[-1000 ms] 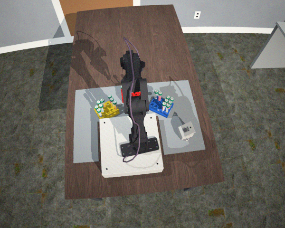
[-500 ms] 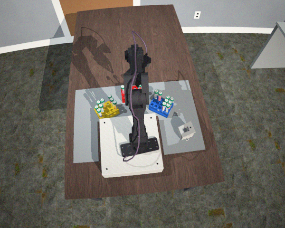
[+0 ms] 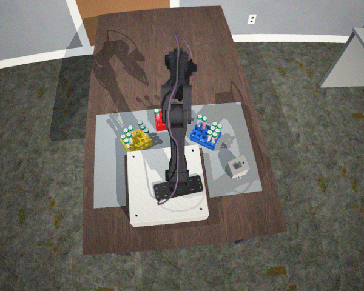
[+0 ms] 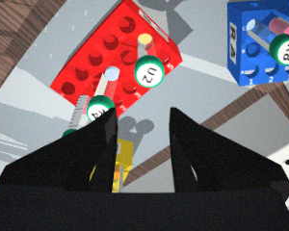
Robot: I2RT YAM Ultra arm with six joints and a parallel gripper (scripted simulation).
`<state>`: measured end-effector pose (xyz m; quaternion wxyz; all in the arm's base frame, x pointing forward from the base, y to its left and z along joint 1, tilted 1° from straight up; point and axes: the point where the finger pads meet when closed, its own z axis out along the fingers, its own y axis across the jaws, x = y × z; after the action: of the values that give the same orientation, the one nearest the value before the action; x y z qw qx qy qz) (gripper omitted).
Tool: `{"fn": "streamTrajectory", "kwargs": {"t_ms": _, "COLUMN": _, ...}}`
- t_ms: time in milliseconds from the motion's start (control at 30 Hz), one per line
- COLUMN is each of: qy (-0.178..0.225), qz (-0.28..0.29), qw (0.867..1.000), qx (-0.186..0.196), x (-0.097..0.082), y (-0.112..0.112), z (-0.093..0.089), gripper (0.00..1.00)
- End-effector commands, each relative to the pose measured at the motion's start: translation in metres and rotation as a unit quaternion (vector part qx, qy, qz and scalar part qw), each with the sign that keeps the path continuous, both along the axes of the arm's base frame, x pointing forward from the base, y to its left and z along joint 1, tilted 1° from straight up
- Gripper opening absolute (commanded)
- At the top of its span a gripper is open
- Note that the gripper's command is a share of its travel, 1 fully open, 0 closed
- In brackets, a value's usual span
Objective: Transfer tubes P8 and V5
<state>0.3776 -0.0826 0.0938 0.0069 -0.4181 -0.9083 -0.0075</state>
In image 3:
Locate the grey flat mat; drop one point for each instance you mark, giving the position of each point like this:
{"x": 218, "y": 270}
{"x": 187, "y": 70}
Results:
{"x": 109, "y": 165}

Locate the red tube rack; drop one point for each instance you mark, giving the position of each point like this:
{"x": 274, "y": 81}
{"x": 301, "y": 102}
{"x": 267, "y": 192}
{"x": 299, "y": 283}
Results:
{"x": 160, "y": 126}

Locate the yellow rack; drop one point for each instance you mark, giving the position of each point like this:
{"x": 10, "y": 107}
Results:
{"x": 139, "y": 142}

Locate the blue tube rack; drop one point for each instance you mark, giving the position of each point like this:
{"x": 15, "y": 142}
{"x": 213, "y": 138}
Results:
{"x": 201, "y": 137}

